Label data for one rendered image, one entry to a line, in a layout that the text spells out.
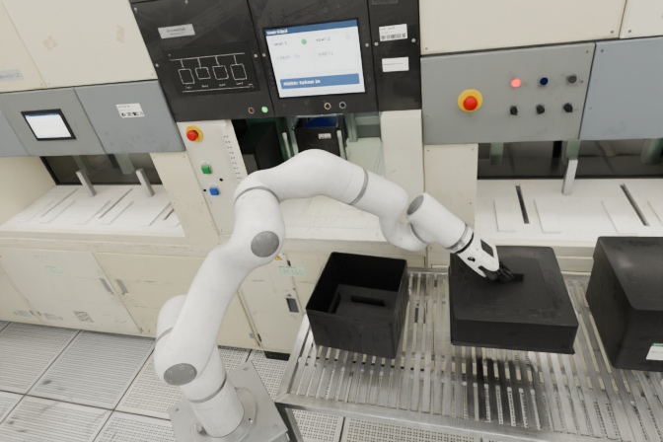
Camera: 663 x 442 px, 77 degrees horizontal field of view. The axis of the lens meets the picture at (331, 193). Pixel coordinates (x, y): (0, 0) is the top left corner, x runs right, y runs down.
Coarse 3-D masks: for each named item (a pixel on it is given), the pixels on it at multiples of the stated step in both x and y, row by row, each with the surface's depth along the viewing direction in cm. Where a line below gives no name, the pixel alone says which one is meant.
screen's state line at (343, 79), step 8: (280, 80) 132; (288, 80) 132; (296, 80) 131; (304, 80) 130; (312, 80) 130; (320, 80) 129; (328, 80) 129; (336, 80) 128; (344, 80) 127; (352, 80) 127; (288, 88) 133; (296, 88) 133
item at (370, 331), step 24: (336, 264) 153; (360, 264) 149; (384, 264) 145; (336, 288) 157; (360, 288) 155; (384, 288) 152; (312, 312) 128; (336, 312) 147; (360, 312) 146; (384, 312) 144; (336, 336) 132; (360, 336) 128; (384, 336) 124
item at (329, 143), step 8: (296, 120) 209; (304, 120) 216; (344, 120) 214; (296, 128) 201; (304, 128) 200; (312, 128) 199; (320, 128) 198; (328, 128) 197; (336, 128) 198; (344, 128) 214; (296, 136) 203; (304, 136) 202; (312, 136) 201; (320, 136) 200; (328, 136) 199; (336, 136) 198; (344, 136) 214; (304, 144) 205; (312, 144) 204; (320, 144) 203; (328, 144) 202; (336, 144) 201; (336, 152) 203
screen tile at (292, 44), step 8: (272, 40) 126; (280, 40) 125; (288, 40) 124; (296, 40) 124; (272, 48) 127; (280, 48) 126; (288, 48) 126; (296, 48) 125; (304, 48) 125; (304, 56) 126; (312, 56) 126; (280, 64) 129; (288, 64) 129; (296, 64) 128; (304, 64) 128; (312, 64) 127; (280, 72) 131; (288, 72) 130; (296, 72) 130; (304, 72) 129; (312, 72) 128
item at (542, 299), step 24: (456, 264) 119; (528, 264) 115; (552, 264) 114; (456, 288) 112; (480, 288) 110; (504, 288) 109; (528, 288) 108; (552, 288) 107; (456, 312) 105; (480, 312) 104; (504, 312) 103; (528, 312) 102; (552, 312) 101; (456, 336) 107; (480, 336) 105; (504, 336) 103; (528, 336) 102; (552, 336) 100
